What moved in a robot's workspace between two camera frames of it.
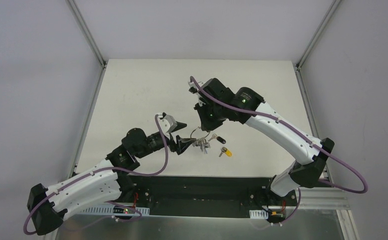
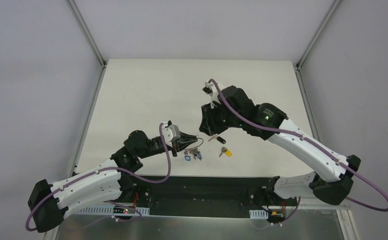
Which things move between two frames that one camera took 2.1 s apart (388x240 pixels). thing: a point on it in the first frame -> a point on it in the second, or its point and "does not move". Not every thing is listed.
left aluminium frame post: (88, 34) does not move
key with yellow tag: (226, 151) does not move
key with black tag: (214, 136) does not move
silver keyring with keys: (201, 142) -> (194, 151)
